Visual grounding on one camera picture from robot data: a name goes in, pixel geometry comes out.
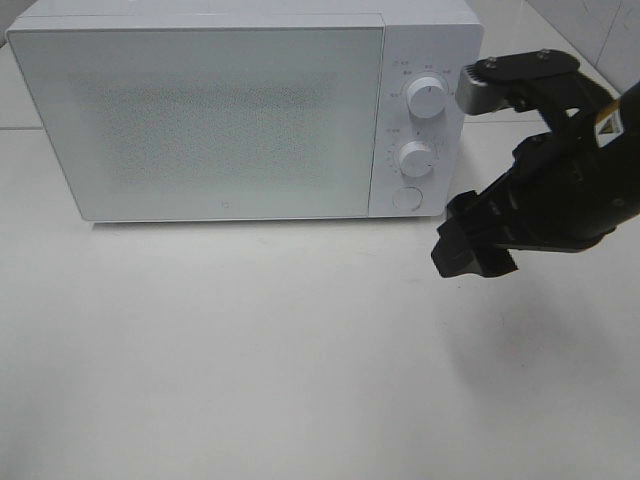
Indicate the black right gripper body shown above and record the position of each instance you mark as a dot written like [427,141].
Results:
[563,191]

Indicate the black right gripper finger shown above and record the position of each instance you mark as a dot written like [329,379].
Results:
[469,213]
[454,255]

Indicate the round white door button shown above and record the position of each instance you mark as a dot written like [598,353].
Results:
[407,199]

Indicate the white round knob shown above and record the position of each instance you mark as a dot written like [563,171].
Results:
[415,159]
[426,96]

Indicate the white microwave door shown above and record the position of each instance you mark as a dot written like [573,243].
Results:
[207,125]

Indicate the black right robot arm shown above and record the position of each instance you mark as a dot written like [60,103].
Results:
[617,124]

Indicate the white microwave oven body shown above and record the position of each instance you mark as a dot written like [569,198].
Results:
[419,38]

